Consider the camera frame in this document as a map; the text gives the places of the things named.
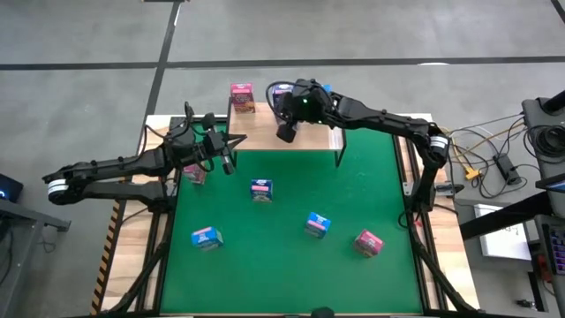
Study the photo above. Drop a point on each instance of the Raisin Bran cereal box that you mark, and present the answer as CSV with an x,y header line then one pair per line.
x,y
242,98
368,243
195,174

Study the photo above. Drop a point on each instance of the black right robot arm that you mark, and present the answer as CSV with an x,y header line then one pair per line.
x,y
384,119

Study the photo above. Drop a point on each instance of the grey equipment stand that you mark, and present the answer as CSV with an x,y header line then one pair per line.
x,y
536,115

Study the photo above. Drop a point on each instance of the wooden shelf with black legs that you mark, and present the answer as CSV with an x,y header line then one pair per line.
x,y
260,132

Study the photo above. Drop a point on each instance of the black device with blue light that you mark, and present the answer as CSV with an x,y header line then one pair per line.
x,y
9,187

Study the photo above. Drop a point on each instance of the yellow connector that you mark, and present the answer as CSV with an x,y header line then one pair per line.
x,y
472,173

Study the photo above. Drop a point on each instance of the Frosted Flakes cereal box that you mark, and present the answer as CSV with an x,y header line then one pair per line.
x,y
261,191
282,90

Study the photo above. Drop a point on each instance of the black table frame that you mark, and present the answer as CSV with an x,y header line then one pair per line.
x,y
422,282

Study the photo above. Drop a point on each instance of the yellow black hazard strip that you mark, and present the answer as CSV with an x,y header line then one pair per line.
x,y
108,252

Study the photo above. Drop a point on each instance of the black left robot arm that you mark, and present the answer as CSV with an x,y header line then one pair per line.
x,y
132,163

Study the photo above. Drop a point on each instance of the black power adapter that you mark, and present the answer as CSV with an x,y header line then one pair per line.
x,y
507,169

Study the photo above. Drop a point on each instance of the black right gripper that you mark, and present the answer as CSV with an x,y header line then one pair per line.
x,y
291,106

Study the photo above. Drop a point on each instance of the white board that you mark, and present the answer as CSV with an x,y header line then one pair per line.
x,y
503,240

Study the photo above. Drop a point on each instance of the Rice Krispies cereal box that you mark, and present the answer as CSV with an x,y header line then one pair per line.
x,y
206,238
326,88
317,224

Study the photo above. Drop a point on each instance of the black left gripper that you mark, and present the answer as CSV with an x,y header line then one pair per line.
x,y
214,143

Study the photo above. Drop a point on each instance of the small black device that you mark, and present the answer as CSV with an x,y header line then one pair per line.
x,y
448,190

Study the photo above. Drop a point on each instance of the black beam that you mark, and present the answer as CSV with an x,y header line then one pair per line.
x,y
499,218

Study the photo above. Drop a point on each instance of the keypad panel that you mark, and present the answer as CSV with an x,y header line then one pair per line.
x,y
557,249

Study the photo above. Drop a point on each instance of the grey desk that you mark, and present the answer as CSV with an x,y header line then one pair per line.
x,y
31,216

